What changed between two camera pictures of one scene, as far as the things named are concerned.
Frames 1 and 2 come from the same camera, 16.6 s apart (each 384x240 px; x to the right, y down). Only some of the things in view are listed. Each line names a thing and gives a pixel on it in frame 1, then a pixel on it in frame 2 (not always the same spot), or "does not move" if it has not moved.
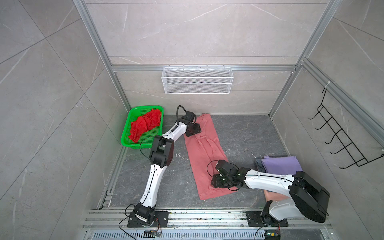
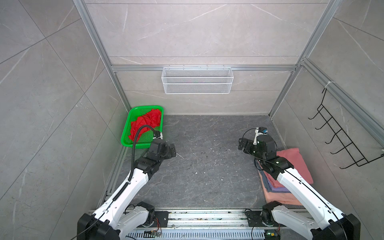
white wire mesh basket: [197, 80] does not move
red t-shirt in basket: [144, 123] does not move
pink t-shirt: [205, 149] to [294, 156]
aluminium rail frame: [114, 224] does not move
